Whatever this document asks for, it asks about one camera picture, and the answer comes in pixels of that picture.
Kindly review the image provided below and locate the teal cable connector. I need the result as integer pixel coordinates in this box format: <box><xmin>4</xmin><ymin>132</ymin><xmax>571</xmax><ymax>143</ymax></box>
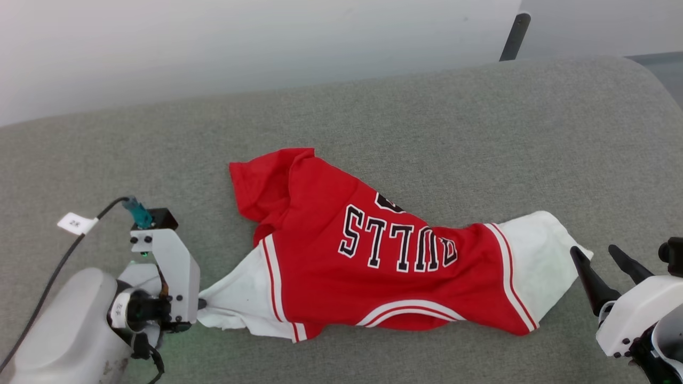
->
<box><xmin>122</xmin><ymin>196</ymin><xmax>154</xmax><ymax>229</ymax></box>

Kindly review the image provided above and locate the black slanted pole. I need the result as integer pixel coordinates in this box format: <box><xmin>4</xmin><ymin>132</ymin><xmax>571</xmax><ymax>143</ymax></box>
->
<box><xmin>499</xmin><ymin>12</ymin><xmax>532</xmax><ymax>62</ymax></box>

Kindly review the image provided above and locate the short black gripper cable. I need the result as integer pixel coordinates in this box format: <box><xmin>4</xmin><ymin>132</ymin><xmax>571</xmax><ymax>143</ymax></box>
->
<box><xmin>132</xmin><ymin>332</ymin><xmax>166</xmax><ymax>384</ymax></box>

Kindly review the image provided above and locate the white cable label tag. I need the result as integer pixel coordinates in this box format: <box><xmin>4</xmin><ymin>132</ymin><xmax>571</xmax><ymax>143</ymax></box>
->
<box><xmin>57</xmin><ymin>212</ymin><xmax>100</xmax><ymax>236</ymax></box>

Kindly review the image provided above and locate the red white basketball jersey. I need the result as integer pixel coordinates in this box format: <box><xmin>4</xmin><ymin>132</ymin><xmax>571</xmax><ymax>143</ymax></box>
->
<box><xmin>197</xmin><ymin>147</ymin><xmax>594</xmax><ymax>343</ymax></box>

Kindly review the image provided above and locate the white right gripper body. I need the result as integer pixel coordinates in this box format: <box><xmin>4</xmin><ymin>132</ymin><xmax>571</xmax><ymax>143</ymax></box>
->
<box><xmin>595</xmin><ymin>274</ymin><xmax>683</xmax><ymax>359</ymax></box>

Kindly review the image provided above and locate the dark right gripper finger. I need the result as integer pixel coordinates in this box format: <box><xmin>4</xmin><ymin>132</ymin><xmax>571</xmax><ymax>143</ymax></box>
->
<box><xmin>569</xmin><ymin>246</ymin><xmax>623</xmax><ymax>317</ymax></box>
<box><xmin>608</xmin><ymin>244</ymin><xmax>655</xmax><ymax>285</ymax></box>

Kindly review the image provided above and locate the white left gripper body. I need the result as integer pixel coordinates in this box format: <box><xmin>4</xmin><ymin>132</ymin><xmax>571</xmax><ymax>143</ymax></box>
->
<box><xmin>109</xmin><ymin>228</ymin><xmax>201</xmax><ymax>348</ymax></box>

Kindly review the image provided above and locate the thin black camera cable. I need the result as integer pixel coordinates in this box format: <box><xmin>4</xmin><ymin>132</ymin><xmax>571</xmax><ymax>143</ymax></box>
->
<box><xmin>0</xmin><ymin>196</ymin><xmax>132</xmax><ymax>374</ymax></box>

